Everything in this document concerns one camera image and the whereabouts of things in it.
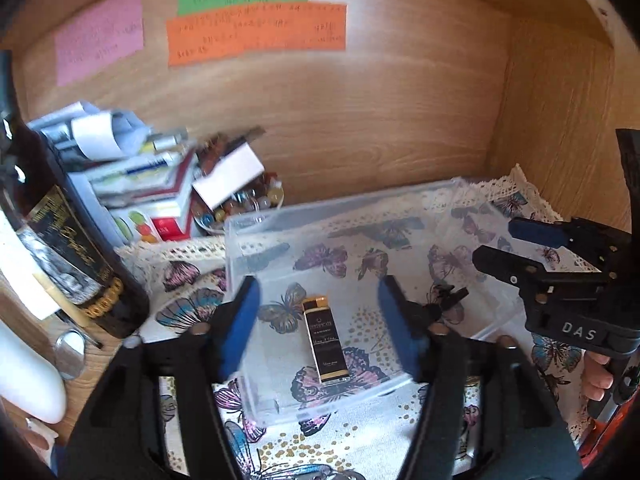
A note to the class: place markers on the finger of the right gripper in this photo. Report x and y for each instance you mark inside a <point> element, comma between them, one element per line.
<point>510,268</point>
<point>554,234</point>

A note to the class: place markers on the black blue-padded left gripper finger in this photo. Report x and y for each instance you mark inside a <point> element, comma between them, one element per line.
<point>152,388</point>

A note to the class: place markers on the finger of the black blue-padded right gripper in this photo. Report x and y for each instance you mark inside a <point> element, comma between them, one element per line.
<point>485,414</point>

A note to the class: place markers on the black binder clip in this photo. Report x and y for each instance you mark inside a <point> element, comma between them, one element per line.
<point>444,303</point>

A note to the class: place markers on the black gold lipstick box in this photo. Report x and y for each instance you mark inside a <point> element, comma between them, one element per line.
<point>325,343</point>

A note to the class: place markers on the person's right hand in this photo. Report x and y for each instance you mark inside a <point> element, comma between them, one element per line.
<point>596,379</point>

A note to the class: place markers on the small round mirror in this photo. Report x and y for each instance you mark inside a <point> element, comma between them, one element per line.
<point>70,354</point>

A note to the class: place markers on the white cylinder device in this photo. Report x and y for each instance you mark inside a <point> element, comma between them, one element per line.
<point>29,381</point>

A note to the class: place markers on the dark wine bottle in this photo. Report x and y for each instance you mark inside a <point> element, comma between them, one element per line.
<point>42,213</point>

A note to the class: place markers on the butterfly print lace cloth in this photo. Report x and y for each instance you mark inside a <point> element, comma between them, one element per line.
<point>368,439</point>

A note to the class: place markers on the clear plastic storage box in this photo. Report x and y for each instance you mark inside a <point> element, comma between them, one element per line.
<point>342,249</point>

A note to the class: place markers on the stack of papers and books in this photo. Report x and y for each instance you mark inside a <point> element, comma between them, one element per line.
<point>134,181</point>

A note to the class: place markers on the bowl of small trinkets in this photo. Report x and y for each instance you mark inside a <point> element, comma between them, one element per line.
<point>231,179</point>

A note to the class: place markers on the orange sticky note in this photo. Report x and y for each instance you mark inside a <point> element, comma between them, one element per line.
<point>262,26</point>

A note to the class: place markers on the pink sticky note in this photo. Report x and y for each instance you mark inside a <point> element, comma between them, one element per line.
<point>97,38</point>

